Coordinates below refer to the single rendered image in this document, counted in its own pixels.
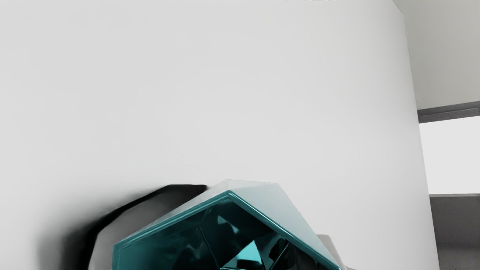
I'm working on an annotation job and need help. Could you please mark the teal faceted mug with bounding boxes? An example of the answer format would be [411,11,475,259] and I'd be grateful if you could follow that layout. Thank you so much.
[112,179,342,270]

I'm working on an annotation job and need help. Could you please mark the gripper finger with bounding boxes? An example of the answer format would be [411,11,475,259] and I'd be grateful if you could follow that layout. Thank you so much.
[316,234,356,270]

